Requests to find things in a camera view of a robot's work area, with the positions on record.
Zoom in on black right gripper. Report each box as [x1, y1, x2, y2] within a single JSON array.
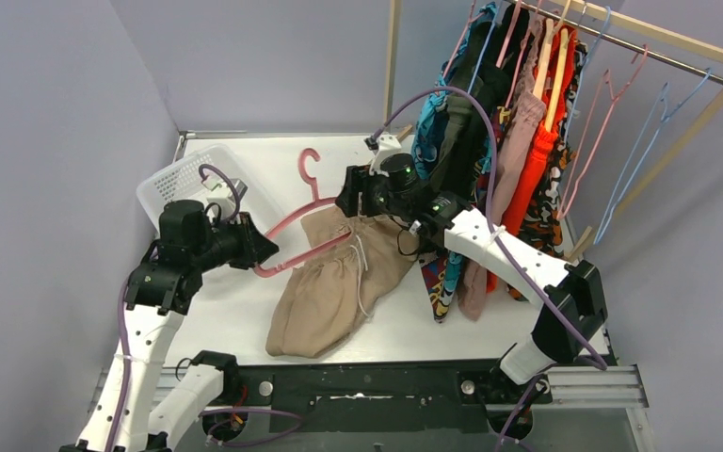
[[339, 164, 410, 218]]

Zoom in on pink plastic hanger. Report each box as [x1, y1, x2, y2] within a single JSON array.
[[254, 148, 350, 278]]

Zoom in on beige shorts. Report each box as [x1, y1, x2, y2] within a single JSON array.
[[265, 207, 418, 359]]

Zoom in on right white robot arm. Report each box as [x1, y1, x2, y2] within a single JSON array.
[[336, 153, 607, 402]]

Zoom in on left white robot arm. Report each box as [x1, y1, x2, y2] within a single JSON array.
[[63, 200, 279, 451]]

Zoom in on turquoise shark print shorts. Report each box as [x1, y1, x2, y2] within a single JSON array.
[[411, 2, 500, 181]]

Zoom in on olive green shorts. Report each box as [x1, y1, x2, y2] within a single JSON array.
[[430, 22, 494, 198]]

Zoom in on black orange patterned shorts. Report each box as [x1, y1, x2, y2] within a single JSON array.
[[503, 28, 588, 257]]

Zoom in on dusty pink shorts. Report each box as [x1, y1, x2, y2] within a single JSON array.
[[458, 18, 546, 321]]

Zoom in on orange red shorts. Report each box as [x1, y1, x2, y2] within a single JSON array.
[[486, 27, 578, 295]]

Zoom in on white perforated plastic basket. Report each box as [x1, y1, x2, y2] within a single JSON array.
[[137, 144, 284, 232]]

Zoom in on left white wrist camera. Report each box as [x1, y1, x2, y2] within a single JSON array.
[[202, 176, 248, 220]]

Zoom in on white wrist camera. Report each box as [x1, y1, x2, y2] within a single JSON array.
[[364, 133, 404, 175], [202, 176, 248, 220]]

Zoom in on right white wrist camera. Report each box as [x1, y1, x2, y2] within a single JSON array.
[[364, 133, 404, 175]]

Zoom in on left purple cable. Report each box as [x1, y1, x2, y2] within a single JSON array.
[[104, 163, 243, 452]]

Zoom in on purple cable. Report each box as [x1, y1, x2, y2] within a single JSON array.
[[104, 163, 243, 452], [364, 86, 610, 452]]

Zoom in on empty pink wire hanger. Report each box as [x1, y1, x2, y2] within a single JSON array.
[[558, 44, 650, 220]]

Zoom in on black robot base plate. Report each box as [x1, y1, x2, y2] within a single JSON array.
[[201, 360, 553, 444]]

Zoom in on wooden clothes rack frame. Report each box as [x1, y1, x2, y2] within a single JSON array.
[[383, 0, 723, 264]]

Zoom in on empty blue wire hanger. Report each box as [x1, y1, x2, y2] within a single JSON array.
[[593, 67, 713, 245]]

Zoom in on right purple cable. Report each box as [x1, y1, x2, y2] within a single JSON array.
[[364, 86, 610, 452]]

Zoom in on metal clothes rail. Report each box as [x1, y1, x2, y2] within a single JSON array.
[[521, 1, 723, 87]]

